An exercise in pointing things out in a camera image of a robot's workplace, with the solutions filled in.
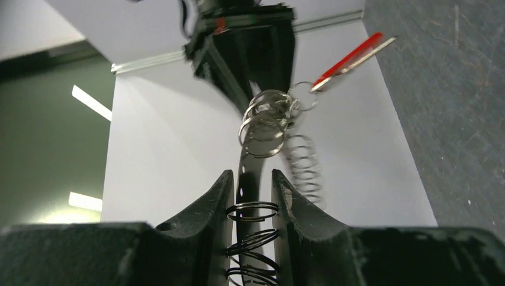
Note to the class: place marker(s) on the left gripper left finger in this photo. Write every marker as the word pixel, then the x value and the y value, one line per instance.
pixel 187 249

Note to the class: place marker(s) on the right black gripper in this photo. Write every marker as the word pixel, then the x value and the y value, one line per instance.
pixel 234 62

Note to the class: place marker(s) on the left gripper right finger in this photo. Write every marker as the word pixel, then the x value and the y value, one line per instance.
pixel 314 248

